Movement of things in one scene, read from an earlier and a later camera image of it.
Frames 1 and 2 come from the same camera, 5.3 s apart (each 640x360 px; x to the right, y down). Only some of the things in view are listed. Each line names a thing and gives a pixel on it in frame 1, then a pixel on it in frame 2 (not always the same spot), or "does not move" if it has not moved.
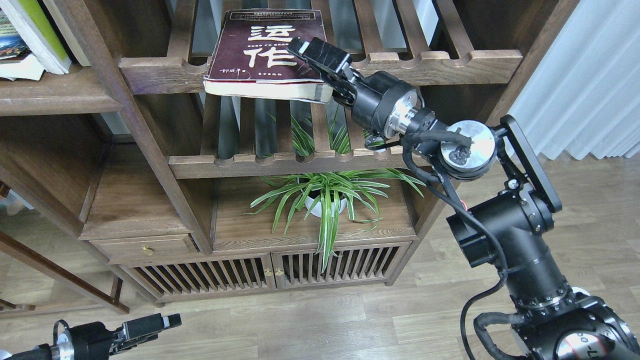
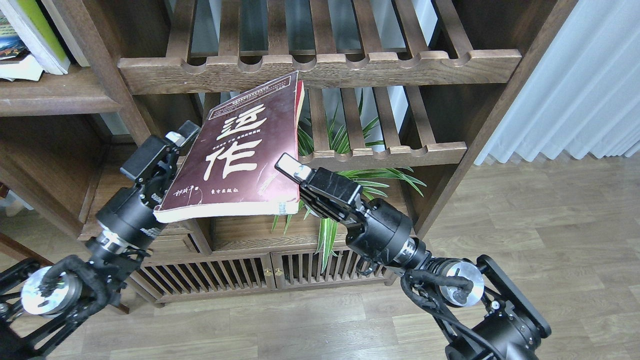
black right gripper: (383, 106) to (380, 230)
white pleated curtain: (583, 96) does not move
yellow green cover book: (40, 34) does not move
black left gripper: (90, 341) to (127, 220)
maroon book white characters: (251, 60) to (228, 170)
